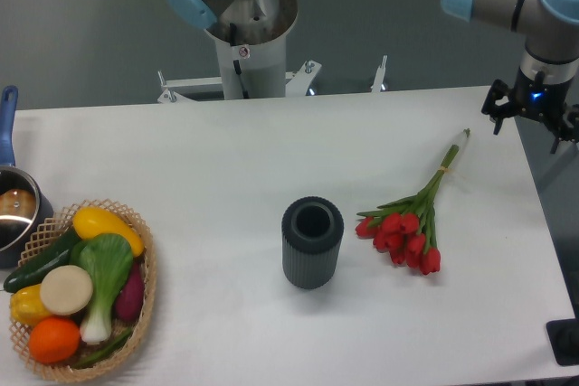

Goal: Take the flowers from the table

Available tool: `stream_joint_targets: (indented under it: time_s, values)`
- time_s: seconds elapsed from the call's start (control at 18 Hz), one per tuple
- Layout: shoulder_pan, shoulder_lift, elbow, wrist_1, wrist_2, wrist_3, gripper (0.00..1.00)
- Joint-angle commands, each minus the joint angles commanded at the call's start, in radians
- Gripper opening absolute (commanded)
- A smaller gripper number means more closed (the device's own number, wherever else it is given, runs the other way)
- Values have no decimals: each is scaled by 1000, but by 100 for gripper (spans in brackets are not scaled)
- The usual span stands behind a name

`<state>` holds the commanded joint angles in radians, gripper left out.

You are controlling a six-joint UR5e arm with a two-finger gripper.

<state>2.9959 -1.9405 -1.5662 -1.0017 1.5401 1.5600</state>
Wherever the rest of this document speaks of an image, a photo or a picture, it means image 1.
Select yellow bell pepper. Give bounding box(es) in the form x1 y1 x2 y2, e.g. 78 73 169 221
10 284 53 327

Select yellow squash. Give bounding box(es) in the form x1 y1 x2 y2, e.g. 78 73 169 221
72 207 145 258

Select purple sweet potato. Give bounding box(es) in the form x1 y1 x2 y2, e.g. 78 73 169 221
114 263 145 322

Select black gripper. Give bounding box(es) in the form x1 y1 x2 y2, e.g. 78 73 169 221
481 70 578 154

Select red tulip bouquet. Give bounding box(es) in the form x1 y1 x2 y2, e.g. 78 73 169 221
355 128 471 276

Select green bok choy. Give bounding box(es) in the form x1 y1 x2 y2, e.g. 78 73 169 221
71 233 133 345

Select orange fruit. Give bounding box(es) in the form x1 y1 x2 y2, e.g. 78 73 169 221
28 316 81 364

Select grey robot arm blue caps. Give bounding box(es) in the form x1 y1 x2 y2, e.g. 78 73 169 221
166 0 578 143

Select woven wicker basket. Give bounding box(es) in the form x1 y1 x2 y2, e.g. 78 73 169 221
8 199 157 383

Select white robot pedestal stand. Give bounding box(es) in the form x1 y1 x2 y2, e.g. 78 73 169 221
156 0 389 104

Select dark grey ribbed vase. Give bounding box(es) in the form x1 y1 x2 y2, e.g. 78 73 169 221
281 196 345 290

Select black device at table edge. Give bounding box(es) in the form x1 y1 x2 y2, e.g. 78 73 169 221
546 318 579 366

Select green chili pepper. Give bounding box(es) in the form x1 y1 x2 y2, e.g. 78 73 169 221
72 327 133 369

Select beige round cookie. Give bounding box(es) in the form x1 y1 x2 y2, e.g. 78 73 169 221
40 265 93 315

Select dark green cucumber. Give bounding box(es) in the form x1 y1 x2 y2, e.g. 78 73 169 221
4 228 81 294

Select blue handled saucepan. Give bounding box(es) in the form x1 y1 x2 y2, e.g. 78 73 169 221
1 85 53 269

